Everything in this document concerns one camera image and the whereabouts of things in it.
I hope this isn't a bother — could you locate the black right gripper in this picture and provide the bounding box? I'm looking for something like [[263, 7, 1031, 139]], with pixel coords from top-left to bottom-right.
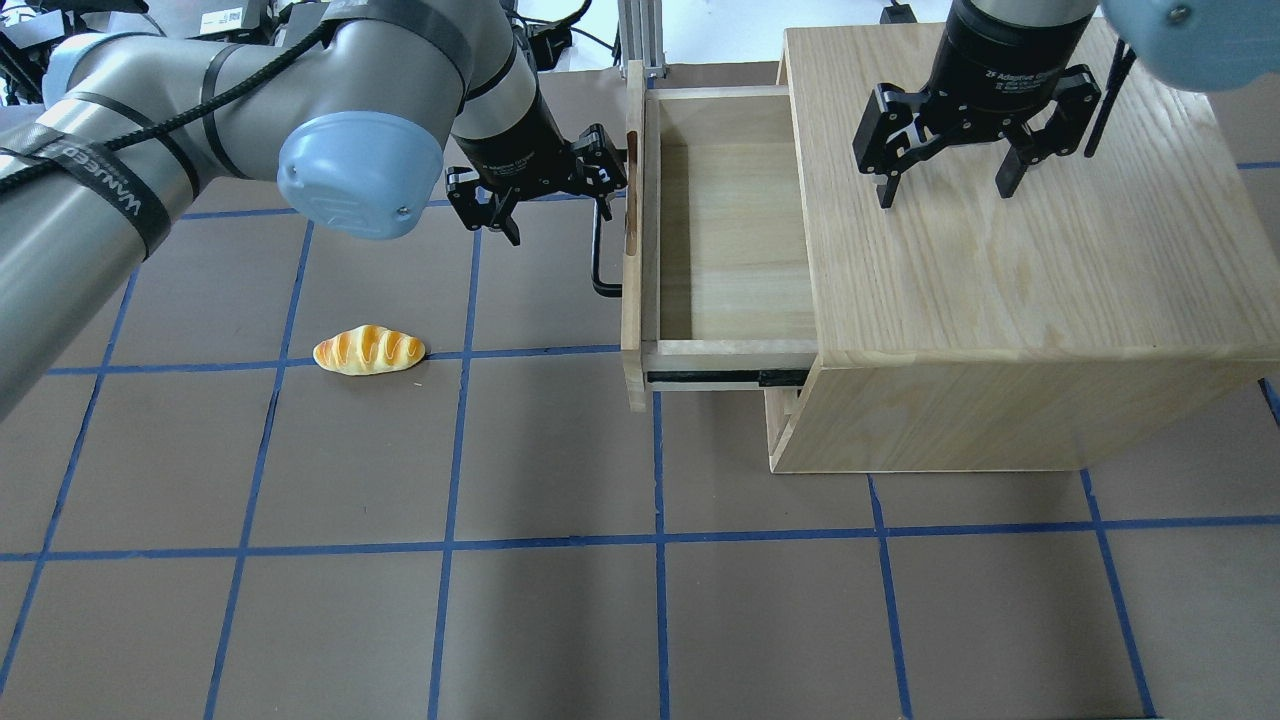
[[852, 1, 1101, 209]]

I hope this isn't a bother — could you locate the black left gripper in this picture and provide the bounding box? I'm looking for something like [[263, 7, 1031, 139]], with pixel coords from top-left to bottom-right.
[[445, 90, 628, 247]]

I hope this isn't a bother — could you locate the black metal drawer handle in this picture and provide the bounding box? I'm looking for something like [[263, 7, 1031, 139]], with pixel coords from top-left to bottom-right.
[[589, 200, 623, 299]]

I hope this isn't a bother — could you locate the wooden drawer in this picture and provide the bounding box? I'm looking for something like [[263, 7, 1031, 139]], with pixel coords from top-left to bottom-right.
[[620, 63, 817, 413]]

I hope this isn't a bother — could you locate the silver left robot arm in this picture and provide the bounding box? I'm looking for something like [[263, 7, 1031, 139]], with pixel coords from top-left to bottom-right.
[[1, 1, 631, 414]]

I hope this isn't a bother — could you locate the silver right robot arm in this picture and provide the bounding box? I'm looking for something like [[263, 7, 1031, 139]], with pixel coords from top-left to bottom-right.
[[852, 1, 1279, 208]]

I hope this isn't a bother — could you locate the wooden drawer cabinet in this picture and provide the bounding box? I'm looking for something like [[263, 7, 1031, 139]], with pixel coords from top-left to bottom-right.
[[765, 23, 1279, 473]]

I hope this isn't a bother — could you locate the yellow toy bread roll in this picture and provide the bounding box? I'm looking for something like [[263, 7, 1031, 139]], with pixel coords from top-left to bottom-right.
[[312, 324, 428, 377]]

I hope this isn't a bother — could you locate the aluminium frame post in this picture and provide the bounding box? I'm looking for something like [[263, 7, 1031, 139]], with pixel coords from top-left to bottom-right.
[[617, 0, 669, 79]]

